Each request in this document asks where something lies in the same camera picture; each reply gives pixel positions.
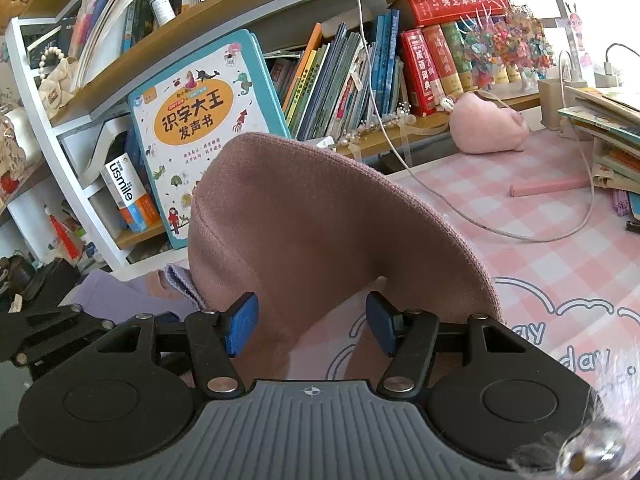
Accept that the pearl lace headband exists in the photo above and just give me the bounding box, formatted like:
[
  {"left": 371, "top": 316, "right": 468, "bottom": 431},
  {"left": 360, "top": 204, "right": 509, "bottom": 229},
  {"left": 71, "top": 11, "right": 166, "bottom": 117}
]
[{"left": 332, "top": 102, "right": 418, "bottom": 158}]

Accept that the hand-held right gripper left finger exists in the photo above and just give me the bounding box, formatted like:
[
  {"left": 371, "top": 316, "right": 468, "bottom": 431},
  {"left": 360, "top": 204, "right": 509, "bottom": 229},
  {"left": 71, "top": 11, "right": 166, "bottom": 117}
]
[{"left": 92, "top": 292, "right": 259, "bottom": 395}]

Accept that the thick red dictionary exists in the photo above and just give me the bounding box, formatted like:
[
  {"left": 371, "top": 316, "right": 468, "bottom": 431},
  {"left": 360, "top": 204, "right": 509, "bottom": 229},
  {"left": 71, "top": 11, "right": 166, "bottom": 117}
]
[{"left": 398, "top": 29, "right": 446, "bottom": 117}]

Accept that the pink plush toy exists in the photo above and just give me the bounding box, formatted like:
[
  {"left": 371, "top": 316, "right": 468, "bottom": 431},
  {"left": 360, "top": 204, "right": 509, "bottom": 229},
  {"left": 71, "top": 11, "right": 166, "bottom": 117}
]
[{"left": 447, "top": 89, "right": 530, "bottom": 155}]

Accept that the colourful beaded flower ornament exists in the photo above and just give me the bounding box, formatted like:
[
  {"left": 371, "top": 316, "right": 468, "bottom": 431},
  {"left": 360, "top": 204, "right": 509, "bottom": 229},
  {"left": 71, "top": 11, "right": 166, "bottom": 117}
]
[{"left": 457, "top": 2, "right": 553, "bottom": 91}]

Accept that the pink checked tablecloth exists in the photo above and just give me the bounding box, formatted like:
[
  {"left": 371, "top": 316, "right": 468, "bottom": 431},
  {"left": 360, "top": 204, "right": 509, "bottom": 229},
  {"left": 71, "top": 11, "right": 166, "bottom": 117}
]
[{"left": 285, "top": 127, "right": 640, "bottom": 480}]

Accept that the red tassel ornament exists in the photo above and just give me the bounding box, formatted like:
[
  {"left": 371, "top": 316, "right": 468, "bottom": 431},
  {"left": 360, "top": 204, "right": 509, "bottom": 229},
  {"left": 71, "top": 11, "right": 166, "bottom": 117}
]
[{"left": 44, "top": 205, "right": 81, "bottom": 261}]

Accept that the beige box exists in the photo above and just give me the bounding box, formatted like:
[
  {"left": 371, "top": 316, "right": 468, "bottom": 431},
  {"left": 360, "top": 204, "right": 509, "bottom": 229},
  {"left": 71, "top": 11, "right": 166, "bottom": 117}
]
[{"left": 537, "top": 79, "right": 568, "bottom": 128}]

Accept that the wide red dictionary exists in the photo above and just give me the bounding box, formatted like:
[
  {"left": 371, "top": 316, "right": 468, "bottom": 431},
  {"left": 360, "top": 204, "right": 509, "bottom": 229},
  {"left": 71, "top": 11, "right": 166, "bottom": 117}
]
[{"left": 400, "top": 0, "right": 513, "bottom": 28}]

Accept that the pink pen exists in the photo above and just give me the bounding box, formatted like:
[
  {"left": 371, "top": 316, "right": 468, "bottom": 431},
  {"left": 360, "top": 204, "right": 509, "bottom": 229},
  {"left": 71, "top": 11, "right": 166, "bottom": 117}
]
[{"left": 509, "top": 175, "right": 593, "bottom": 198}]

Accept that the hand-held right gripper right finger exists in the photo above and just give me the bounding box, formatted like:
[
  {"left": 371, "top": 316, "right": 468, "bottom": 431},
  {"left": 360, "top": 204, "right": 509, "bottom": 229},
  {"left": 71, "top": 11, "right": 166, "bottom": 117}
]
[{"left": 366, "top": 291, "right": 566, "bottom": 397}]

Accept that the stack of books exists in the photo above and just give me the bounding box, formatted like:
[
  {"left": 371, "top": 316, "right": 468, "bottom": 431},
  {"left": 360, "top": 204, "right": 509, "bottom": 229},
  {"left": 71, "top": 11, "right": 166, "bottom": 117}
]
[{"left": 557, "top": 85, "right": 640, "bottom": 196}]

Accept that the white charger plug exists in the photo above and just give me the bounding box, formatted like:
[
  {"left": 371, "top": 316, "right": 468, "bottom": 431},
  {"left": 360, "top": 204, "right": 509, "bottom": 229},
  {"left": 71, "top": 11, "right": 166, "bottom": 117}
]
[{"left": 595, "top": 60, "right": 621, "bottom": 88}]

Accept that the white charging cable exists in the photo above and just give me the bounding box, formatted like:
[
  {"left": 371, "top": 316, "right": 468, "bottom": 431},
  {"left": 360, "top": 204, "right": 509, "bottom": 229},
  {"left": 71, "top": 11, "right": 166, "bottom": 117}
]
[{"left": 344, "top": 0, "right": 596, "bottom": 241}]

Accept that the green spine dictionary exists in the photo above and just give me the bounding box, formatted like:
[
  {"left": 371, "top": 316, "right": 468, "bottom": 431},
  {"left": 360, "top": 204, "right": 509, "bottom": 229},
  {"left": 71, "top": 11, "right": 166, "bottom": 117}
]
[{"left": 442, "top": 21, "right": 476, "bottom": 93}]

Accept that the white wooden bookshelf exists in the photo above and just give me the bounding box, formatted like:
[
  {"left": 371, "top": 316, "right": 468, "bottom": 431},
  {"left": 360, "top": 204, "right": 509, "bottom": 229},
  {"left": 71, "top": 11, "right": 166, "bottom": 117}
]
[{"left": 0, "top": 0, "right": 551, "bottom": 271}]

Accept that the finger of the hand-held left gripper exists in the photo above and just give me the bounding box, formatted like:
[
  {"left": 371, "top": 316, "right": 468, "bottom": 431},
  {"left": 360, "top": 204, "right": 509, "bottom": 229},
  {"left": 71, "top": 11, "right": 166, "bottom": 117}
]
[
  {"left": 0, "top": 316, "right": 118, "bottom": 367},
  {"left": 0, "top": 304, "right": 86, "bottom": 333}
]

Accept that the cream quilted pearl handbag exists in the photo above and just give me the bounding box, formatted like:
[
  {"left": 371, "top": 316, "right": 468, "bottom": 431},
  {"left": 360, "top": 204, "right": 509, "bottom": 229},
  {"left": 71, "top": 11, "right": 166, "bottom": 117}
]
[{"left": 37, "top": 46, "right": 81, "bottom": 113}]

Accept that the row of thin children's books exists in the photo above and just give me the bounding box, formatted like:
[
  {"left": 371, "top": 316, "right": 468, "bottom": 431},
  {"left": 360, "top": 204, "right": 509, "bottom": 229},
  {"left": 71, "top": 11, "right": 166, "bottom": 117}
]
[{"left": 267, "top": 9, "right": 406, "bottom": 141}]

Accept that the black cabinet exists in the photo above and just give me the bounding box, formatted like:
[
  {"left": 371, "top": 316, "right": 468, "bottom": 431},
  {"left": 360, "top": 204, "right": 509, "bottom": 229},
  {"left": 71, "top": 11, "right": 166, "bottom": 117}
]
[{"left": 27, "top": 259, "right": 83, "bottom": 311}]

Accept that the white toothpaste box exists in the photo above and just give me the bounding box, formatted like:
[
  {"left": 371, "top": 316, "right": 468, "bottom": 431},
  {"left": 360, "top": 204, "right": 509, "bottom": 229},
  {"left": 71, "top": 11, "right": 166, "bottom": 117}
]
[{"left": 100, "top": 152, "right": 161, "bottom": 233}]

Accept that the plastic wrapped doll figurine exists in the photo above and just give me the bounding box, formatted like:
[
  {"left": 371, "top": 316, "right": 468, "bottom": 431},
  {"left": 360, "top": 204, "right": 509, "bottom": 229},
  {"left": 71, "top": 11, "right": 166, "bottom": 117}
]
[{"left": 0, "top": 107, "right": 28, "bottom": 186}]

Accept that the row of upright storybooks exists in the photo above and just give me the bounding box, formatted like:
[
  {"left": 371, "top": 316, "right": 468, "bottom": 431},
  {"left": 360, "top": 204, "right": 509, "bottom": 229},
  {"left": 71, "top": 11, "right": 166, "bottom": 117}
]
[{"left": 65, "top": 0, "right": 196, "bottom": 91}]

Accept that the teal children's sound book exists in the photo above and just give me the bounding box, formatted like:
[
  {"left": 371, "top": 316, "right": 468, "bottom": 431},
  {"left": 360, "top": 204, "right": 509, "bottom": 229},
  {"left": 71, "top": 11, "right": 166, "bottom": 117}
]
[{"left": 127, "top": 29, "right": 292, "bottom": 251}]

